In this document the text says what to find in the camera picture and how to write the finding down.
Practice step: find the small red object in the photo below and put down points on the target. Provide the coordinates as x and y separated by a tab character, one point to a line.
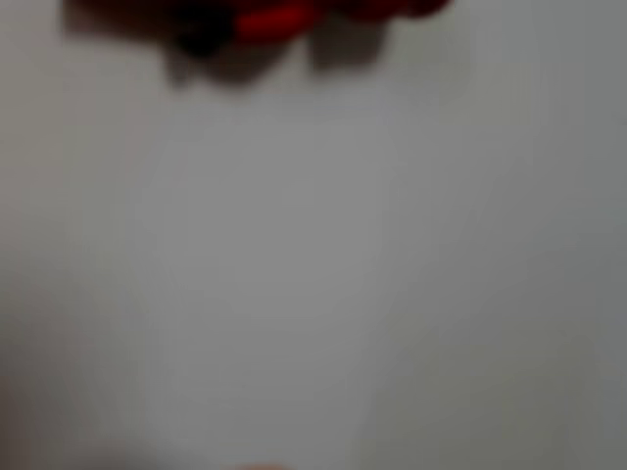
274	19

